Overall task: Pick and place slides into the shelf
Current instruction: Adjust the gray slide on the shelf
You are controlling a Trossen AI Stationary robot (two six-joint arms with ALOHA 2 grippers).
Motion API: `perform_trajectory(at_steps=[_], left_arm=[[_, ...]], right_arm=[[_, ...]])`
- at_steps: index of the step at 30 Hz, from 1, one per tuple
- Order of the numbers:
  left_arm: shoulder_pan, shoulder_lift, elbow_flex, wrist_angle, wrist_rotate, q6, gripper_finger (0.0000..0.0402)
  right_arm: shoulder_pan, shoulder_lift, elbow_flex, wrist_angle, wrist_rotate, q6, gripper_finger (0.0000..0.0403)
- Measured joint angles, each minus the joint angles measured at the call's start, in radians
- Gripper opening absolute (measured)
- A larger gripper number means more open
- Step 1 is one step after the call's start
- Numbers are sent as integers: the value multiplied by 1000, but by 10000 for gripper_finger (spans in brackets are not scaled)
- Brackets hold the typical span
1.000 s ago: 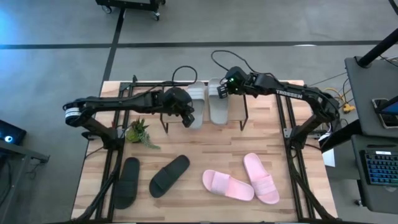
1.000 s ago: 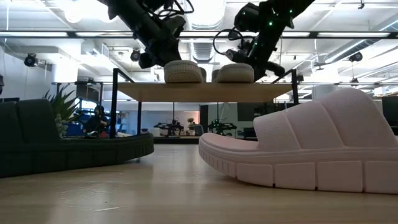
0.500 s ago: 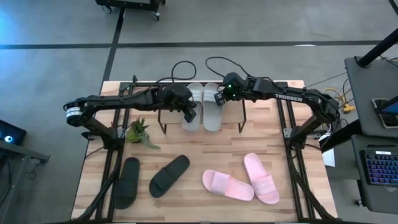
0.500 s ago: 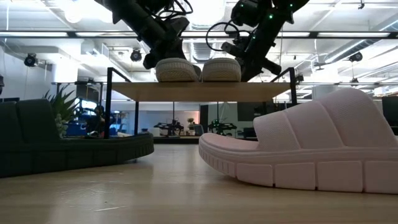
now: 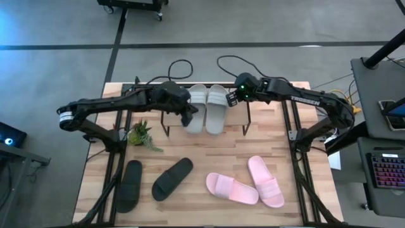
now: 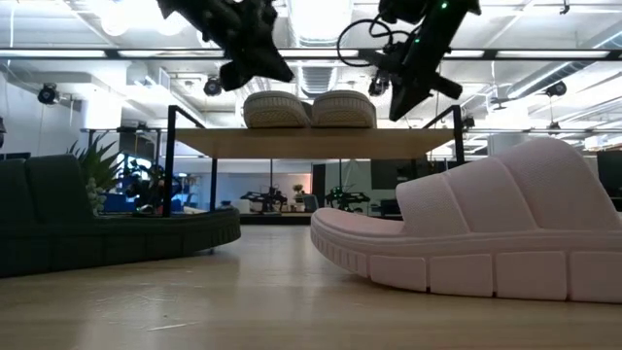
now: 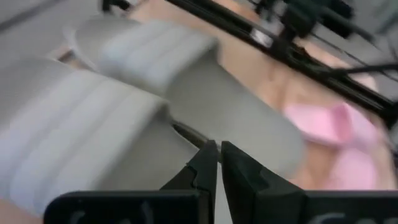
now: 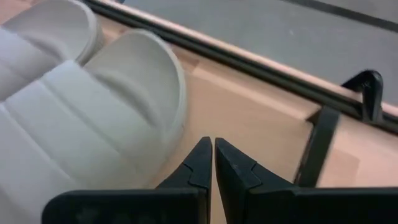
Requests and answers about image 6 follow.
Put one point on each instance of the small background potted plant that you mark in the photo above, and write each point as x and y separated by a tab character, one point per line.
297	189

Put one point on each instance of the black background robot station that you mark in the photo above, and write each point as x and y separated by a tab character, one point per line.
347	198
265	199

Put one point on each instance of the black slide sandal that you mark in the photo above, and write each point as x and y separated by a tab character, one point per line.
121	238

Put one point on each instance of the pink slide sandal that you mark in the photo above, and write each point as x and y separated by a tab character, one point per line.
486	219

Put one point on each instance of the green potted succulent plant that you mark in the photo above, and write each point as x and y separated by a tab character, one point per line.
97	165

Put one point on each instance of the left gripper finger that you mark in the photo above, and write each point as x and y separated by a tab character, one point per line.
267	63
235	77

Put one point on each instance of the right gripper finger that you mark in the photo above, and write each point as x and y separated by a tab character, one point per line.
447	88
410	92

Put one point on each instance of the black ceiling spotlight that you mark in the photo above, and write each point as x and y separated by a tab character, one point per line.
212	86
556	89
48	94
379	86

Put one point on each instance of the wooden shelf with black legs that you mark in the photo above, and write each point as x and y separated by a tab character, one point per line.
311	143

